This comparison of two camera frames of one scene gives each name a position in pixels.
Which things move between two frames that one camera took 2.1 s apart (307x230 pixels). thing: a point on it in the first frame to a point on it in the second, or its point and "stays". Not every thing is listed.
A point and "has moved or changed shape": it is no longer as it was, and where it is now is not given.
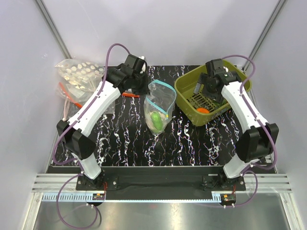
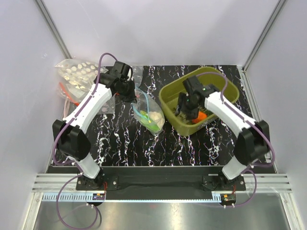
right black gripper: x=204 y=79 to x=191 y=114
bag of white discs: x=84 y=75 stays
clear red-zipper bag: x=72 y=97 stays
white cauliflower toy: x=149 y=122 has moved or changed shape
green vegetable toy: x=157 y=120 to x=145 y=120
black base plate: x=156 y=183 stays
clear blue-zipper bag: x=159 y=106 has moved or changed shape
